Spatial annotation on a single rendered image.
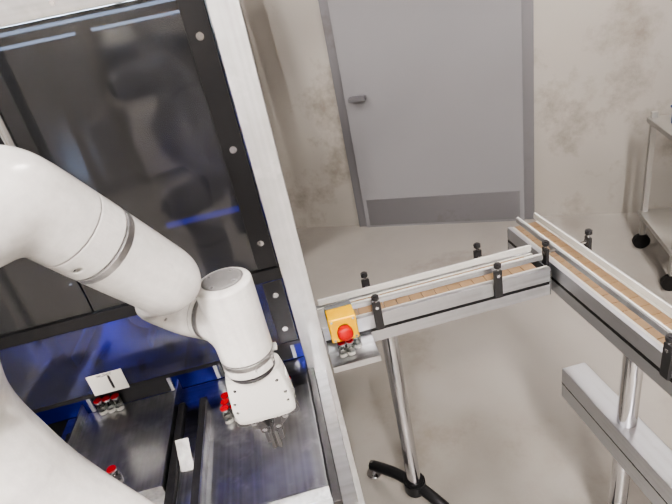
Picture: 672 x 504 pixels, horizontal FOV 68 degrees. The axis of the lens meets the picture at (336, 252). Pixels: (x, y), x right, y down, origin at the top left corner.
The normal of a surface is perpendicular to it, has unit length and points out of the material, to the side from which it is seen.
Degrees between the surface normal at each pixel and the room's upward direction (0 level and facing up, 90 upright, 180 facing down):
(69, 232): 101
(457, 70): 90
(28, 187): 75
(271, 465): 0
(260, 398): 91
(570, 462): 0
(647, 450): 0
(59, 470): 85
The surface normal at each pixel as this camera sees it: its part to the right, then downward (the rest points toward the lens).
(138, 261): 0.81, 0.27
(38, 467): 0.95, -0.12
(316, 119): -0.28, 0.50
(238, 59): 0.18, 0.43
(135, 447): -0.18, -0.87
